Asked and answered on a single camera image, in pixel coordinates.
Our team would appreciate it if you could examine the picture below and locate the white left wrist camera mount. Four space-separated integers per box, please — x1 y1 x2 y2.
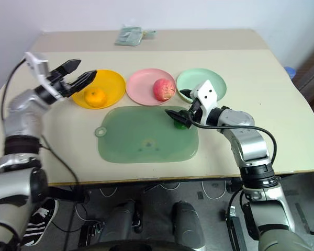
24 51 64 100

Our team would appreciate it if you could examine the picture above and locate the green silicone mat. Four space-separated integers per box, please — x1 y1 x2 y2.
94 105 199 163

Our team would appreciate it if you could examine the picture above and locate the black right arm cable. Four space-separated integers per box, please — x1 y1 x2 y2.
189 115 277 164

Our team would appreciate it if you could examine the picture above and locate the black table frame leg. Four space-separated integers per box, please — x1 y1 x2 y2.
223 203 252 251

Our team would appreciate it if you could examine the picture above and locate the orange mandarin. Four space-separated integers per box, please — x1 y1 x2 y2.
83 88 108 108

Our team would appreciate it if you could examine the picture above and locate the black power adapter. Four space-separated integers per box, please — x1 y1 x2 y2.
78 222 105 246

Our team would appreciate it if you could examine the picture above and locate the small green fruit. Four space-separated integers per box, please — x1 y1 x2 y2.
172 111 190 131

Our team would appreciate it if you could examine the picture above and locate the pale green plastic bag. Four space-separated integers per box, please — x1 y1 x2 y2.
114 25 143 47

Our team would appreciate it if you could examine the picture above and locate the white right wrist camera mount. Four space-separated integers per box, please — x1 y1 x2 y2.
190 79 220 125

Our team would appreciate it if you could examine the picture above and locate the black white sneaker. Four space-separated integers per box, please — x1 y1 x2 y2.
20 198 60 246

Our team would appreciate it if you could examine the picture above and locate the pink red apple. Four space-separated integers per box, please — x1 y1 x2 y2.
153 77 176 102

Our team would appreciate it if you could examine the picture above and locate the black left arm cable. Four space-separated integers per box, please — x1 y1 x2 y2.
0 59 27 123

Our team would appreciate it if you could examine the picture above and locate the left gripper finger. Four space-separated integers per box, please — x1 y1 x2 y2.
51 59 82 78
68 69 98 93

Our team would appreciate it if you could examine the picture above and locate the blue round container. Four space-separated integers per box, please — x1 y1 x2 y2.
284 65 297 79

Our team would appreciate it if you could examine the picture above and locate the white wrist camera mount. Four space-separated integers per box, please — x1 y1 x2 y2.
190 79 220 125
24 51 64 100

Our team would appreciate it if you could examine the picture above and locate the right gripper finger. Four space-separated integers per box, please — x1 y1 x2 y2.
179 88 195 103
164 109 193 129

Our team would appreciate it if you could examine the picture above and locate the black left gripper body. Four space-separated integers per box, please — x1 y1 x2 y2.
47 68 78 99

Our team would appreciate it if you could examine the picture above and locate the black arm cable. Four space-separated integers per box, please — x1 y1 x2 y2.
189 115 277 164
0 59 27 123

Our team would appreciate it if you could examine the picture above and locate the light green plate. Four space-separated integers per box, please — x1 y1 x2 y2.
176 67 228 104

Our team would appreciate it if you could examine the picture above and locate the white floor cable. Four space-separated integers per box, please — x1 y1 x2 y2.
99 186 118 198
159 182 181 191
200 180 226 201

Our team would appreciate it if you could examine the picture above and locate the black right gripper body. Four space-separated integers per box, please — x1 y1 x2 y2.
188 97 204 124

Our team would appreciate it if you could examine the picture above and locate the pink plate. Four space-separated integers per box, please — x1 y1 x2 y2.
126 68 176 107

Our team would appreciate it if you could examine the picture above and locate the black cable over table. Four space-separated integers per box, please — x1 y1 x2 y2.
39 134 81 244

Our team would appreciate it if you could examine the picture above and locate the yellow plate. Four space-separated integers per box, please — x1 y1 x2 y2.
71 69 126 110

